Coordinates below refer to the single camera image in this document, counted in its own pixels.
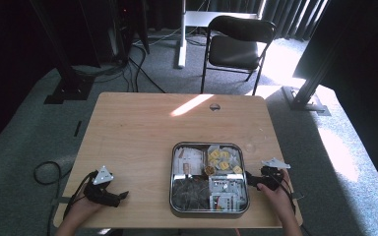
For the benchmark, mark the dark divided tea tray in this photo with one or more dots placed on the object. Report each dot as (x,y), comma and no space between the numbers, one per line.
(174,211)

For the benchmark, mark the person's left hand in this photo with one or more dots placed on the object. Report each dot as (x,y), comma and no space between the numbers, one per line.
(82,209)

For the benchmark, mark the black metal stand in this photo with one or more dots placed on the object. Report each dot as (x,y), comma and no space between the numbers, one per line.
(67,88)
(305,98)

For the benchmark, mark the black tape strip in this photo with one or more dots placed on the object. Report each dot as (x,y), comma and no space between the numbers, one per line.
(77,128)

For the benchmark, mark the pile of white printed packets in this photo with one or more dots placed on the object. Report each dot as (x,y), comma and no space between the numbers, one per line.
(226,193)

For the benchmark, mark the clear glass cup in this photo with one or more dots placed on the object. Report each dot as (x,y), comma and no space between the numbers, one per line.
(251,146)

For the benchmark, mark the dark pleated curtain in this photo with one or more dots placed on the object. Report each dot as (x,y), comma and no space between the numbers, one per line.
(285,19)

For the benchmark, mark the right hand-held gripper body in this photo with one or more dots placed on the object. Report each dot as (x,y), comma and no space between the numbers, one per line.
(272,178)

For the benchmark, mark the grey tape strip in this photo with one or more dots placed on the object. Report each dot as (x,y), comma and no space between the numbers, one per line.
(60,200)

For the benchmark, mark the pile of dark green packets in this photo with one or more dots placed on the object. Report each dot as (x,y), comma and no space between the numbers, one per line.
(190,195)

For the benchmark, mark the clear lid with wooden knob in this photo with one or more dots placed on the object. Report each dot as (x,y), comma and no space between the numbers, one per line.
(209,170)

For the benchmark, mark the dark computer equipment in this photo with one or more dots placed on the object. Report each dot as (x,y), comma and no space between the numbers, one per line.
(121,29)

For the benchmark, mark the pile of white paper packets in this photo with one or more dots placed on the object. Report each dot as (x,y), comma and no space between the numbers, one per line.
(188,160)

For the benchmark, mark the person's right hand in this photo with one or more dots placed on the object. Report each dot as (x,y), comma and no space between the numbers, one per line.
(282,200)

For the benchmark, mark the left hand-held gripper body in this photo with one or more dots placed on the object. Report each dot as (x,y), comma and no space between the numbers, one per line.
(102,177)

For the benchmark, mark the black folding chair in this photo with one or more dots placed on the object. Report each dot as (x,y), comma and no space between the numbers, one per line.
(233,52)

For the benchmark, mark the pile of yellow label tea bags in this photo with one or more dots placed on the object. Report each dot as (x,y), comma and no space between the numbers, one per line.
(223,160)

